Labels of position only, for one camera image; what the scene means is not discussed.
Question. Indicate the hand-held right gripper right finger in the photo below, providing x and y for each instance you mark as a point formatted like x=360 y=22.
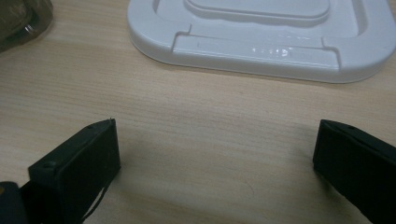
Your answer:
x=358 y=168

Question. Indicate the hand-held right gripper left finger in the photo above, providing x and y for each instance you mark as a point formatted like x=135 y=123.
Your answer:
x=77 y=174

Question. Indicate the white container lid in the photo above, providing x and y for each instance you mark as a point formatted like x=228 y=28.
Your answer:
x=264 y=59

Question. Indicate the brown translucent storage box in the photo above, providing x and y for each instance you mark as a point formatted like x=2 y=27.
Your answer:
x=18 y=21

